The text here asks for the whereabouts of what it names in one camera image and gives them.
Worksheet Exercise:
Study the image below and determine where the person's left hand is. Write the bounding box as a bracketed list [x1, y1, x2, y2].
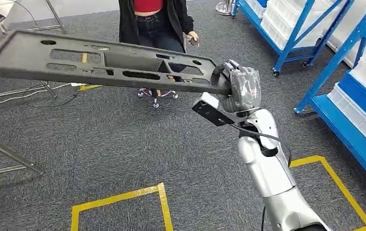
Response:
[187, 31, 200, 47]

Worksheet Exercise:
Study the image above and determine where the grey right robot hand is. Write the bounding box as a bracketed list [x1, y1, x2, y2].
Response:
[211, 59, 262, 113]

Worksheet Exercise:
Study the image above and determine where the black foam tray with cutouts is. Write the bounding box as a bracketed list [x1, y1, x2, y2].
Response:
[0, 30, 233, 96]

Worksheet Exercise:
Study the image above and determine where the person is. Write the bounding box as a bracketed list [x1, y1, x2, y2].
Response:
[118, 0, 201, 98]

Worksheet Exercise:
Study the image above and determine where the blue metal shelf rack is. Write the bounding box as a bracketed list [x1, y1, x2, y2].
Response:
[294, 0, 366, 195]
[232, 0, 354, 78]

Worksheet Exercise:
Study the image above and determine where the swivel chair with chrome base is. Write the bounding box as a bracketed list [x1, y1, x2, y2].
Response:
[137, 88, 179, 109]

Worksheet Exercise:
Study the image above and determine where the blue plastic crate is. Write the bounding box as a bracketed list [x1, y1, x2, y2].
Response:
[339, 70, 366, 128]

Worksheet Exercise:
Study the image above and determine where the yellow floor tape square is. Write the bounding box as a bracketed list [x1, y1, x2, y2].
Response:
[289, 155, 366, 231]

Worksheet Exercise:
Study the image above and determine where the table with metal legs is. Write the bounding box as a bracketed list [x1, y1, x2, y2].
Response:
[0, 0, 66, 101]

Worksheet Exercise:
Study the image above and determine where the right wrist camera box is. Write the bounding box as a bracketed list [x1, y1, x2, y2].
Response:
[192, 92, 236, 127]

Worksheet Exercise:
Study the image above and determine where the chrome barrier post base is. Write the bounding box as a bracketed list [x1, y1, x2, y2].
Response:
[215, 0, 236, 16]

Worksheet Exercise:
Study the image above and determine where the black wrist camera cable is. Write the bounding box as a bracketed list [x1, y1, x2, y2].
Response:
[229, 122, 293, 168]

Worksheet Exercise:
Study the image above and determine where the white floor cable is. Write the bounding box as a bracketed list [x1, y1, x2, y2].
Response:
[0, 83, 73, 108]

